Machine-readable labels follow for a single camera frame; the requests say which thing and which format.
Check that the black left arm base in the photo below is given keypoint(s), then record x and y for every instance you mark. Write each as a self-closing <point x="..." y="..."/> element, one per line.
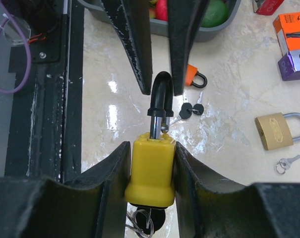
<point x="44" y="19"/>

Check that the brass padlock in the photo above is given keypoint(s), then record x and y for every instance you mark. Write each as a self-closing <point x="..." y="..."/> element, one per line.
<point x="274" y="131"/>

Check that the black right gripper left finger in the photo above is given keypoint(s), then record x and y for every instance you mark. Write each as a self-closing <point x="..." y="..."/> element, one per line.
<point x="91" y="205"/>

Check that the orange padlock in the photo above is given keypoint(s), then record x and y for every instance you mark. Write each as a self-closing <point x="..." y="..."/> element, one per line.
<point x="191" y="73"/>

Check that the red toothpaste box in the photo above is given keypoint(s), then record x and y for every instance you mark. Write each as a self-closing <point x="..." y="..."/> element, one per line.
<point x="266" y="7"/>

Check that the yellow padlock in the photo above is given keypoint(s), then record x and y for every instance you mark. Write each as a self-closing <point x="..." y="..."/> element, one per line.
<point x="151" y="183"/>

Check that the yellow padlock key set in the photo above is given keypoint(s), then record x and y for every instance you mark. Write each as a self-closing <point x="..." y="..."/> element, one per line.
<point x="143" y="220"/>

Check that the dark grey fruit tray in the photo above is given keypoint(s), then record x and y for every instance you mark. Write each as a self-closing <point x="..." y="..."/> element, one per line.
<point x="159" y="27"/>

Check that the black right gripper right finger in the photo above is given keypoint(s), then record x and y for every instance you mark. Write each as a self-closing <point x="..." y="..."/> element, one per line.
<point x="211" y="206"/>

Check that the aluminium frame rail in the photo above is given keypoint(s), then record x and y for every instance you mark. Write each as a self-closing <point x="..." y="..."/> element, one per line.
<point x="68" y="6"/>

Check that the silver purple toothpaste box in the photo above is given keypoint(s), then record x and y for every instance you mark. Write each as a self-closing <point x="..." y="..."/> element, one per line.
<point x="289" y="66"/>

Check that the red pomegranate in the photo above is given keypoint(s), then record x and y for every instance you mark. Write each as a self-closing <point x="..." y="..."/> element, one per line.
<point x="161" y="10"/>

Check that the black head key set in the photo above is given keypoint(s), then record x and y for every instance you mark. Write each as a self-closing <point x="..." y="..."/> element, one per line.
<point x="187" y="110"/>

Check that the green lime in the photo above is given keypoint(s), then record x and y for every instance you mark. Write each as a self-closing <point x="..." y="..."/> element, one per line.
<point x="216" y="14"/>

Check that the small silver key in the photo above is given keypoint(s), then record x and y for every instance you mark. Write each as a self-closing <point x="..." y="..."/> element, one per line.
<point x="284" y="164"/>

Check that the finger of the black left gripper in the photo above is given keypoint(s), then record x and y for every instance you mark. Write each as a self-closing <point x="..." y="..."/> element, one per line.
<point x="184" y="20"/>
<point x="130" y="19"/>

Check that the orange razor box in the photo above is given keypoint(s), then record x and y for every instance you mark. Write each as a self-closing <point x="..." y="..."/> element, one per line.
<point x="287" y="29"/>

